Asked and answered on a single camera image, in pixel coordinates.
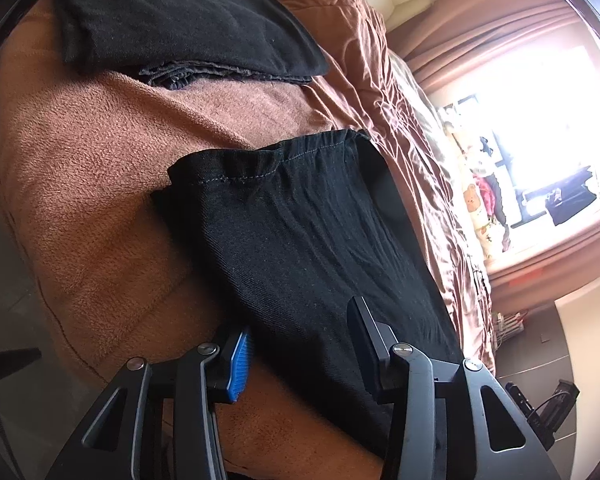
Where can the black cloth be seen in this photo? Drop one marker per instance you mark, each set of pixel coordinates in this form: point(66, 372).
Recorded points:
point(179, 15)

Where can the pink curtain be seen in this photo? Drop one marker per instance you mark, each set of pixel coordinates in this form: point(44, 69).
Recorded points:
point(490, 25)
point(555, 270)

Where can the white bed sheet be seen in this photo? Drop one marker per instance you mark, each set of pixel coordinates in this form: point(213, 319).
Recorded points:
point(430, 125)

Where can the red cloth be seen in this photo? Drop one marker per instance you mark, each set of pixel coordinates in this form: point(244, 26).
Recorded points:
point(487, 195)

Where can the black pants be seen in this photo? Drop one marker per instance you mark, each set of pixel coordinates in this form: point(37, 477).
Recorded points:
point(305, 260)

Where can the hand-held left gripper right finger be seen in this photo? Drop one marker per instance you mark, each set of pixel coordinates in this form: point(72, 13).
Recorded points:
point(367, 345)

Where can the white and red rack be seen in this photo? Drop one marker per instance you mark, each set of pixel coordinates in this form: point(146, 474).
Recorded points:
point(510, 327)

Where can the black window frame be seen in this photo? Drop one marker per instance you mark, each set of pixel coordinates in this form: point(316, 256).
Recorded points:
point(570, 195)

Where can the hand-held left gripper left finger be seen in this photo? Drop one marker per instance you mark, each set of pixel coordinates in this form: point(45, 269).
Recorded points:
point(237, 365)

